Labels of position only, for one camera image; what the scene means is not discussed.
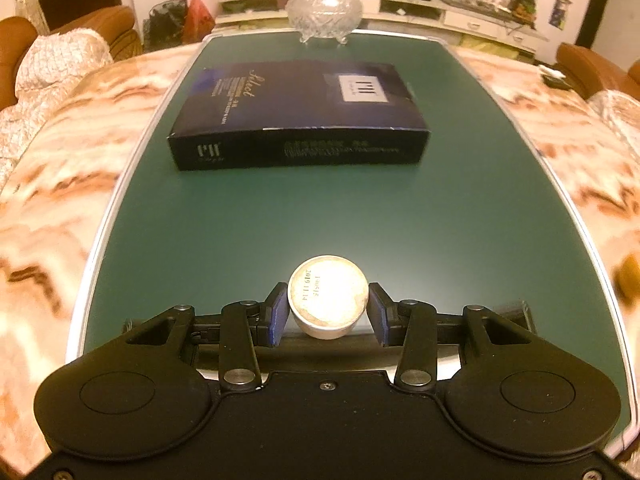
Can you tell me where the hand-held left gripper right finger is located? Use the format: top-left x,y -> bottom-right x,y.
368,282 -> 538,390

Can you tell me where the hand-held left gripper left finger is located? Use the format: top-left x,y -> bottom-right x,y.
122,282 -> 291,393

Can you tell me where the small white round can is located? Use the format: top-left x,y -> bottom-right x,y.
287,255 -> 369,339

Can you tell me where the green desktop with marble border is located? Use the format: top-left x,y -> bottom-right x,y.
0,30 -> 640,480

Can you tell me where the dark blue cardboard box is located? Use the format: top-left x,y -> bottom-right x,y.
167,62 -> 431,172

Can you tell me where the small black tray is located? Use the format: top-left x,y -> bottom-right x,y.
541,66 -> 572,92

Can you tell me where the red plastic bag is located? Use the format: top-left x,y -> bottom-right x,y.
182,0 -> 216,44

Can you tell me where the white low cabinet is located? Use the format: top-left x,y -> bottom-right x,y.
215,0 -> 550,56

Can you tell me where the crystal glass lidded jar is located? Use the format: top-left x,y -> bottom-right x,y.
286,0 -> 362,46

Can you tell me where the black mesh basket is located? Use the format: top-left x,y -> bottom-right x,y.
144,2 -> 189,53

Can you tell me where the brown leather armchair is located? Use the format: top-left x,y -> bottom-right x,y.
0,5 -> 140,111
555,42 -> 640,101

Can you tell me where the white lace chair cover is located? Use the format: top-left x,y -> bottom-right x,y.
0,27 -> 115,126

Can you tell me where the wall poster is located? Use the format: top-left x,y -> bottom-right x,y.
550,0 -> 573,31

